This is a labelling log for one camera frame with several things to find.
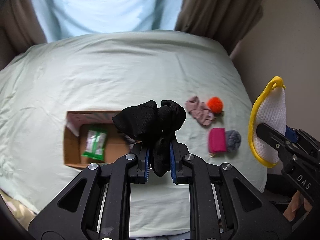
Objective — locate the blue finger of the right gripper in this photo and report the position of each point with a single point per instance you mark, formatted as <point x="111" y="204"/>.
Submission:
<point x="278" y="145"/>
<point x="291" y="134"/>

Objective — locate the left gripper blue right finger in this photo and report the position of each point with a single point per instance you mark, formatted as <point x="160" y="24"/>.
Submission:
<point x="223" y="203"/>

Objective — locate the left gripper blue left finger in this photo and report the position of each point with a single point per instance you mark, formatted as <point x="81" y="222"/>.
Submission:
<point x="96" y="203"/>

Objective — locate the yellow rimmed round mesh pad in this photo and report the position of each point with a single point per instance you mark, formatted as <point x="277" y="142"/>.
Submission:
<point x="269" y="108"/>

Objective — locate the black sock bundle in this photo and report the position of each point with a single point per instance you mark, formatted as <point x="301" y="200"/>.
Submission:
<point x="154" y="126"/>

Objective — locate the person's right hand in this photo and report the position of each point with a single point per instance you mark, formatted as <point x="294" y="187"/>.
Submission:
<point x="297" y="201"/>

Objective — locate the grey fluffy pouch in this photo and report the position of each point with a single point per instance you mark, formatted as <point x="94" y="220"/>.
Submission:
<point x="233" y="140"/>

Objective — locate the magenta leather pouch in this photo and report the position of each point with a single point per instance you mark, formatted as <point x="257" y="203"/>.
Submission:
<point x="217" y="141"/>

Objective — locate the green wet wipes pack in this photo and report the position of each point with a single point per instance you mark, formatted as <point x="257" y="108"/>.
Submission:
<point x="95" y="144"/>

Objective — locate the open cardboard box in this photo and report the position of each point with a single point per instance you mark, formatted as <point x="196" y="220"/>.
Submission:
<point x="78" y="125"/>

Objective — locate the dusty pink scrunchie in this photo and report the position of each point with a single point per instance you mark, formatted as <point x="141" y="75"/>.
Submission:
<point x="199" y="111"/>

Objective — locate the right brown curtain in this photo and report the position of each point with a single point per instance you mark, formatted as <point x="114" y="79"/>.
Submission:
<point x="226" y="21"/>

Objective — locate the brown curtain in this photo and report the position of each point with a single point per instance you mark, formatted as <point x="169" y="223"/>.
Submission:
<point x="226" y="21"/>
<point x="21" y="25"/>

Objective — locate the pale green bed sheet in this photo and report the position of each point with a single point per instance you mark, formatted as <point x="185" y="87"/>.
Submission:
<point x="109" y="72"/>

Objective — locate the left brown curtain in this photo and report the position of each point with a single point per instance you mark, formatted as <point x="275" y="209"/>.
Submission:
<point x="21" y="25"/>

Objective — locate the light blue sheer curtain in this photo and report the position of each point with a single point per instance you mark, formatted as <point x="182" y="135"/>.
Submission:
<point x="61" y="19"/>

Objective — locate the orange pom-pom keychain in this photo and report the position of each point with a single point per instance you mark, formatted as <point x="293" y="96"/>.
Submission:
<point x="215" y="104"/>

